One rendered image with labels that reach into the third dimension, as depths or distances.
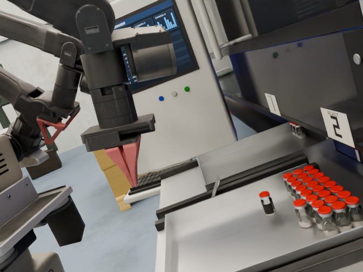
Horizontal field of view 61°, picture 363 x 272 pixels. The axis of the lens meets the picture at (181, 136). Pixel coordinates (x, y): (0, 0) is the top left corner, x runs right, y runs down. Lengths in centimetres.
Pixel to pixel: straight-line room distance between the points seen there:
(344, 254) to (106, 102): 39
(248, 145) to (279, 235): 51
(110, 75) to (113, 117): 6
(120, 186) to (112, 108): 295
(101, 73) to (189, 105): 93
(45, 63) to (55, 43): 925
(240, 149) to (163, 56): 67
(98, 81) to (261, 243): 38
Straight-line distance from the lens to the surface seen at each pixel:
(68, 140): 1011
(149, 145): 141
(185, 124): 135
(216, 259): 58
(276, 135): 107
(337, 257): 50
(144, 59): 43
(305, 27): 59
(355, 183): 70
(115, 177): 334
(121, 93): 43
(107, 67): 43
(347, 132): 58
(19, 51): 1031
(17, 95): 88
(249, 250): 58
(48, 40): 81
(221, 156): 104
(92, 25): 40
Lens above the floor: 122
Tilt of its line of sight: 12 degrees down
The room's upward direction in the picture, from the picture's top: 21 degrees counter-clockwise
